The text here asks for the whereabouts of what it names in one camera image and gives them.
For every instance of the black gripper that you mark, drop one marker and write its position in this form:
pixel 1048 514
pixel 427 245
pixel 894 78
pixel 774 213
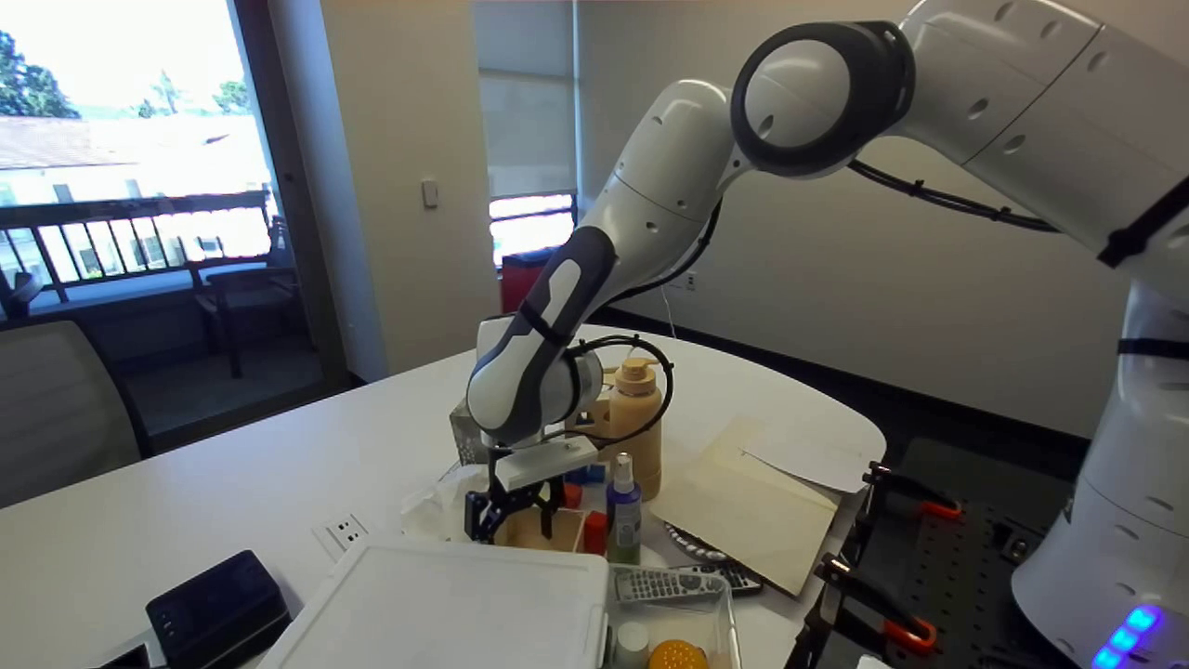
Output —
pixel 524 487

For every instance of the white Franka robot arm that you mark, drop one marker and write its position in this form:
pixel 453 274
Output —
pixel 1053 97

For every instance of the white container lid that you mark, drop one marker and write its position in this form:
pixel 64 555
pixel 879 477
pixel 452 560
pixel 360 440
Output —
pixel 447 607

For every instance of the clear plastic container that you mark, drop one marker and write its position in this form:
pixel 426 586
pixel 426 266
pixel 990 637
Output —
pixel 675 625

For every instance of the open cardboard box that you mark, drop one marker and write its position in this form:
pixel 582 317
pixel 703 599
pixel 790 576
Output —
pixel 755 502

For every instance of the small bottle with blue cap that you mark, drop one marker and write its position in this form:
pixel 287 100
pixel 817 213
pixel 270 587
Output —
pixel 625 506

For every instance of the tan plastic bottle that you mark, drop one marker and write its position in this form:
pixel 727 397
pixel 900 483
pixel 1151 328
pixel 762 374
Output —
pixel 633 421

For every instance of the grey remote control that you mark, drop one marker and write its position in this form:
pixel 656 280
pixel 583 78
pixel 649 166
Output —
pixel 671 586

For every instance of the table power outlet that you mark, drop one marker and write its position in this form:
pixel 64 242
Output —
pixel 348 533

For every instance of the orange fruit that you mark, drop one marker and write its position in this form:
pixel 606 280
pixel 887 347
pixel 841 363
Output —
pixel 679 654

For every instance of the red cabinet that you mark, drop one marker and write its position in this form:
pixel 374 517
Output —
pixel 523 284

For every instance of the dark balcony chair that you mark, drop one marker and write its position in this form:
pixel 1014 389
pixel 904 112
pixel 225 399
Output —
pixel 241 290

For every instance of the black orange clamp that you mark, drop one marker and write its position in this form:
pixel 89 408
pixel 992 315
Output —
pixel 915 491
pixel 887 616

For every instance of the black mounting plate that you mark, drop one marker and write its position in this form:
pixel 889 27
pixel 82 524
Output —
pixel 978 560

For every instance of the grey mesh office chair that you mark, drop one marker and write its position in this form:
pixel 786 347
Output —
pixel 56 409

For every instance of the balcony railing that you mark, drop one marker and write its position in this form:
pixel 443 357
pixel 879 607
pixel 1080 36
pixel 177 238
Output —
pixel 125 210

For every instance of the white light switch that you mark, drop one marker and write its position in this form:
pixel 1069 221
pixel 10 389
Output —
pixel 427 191

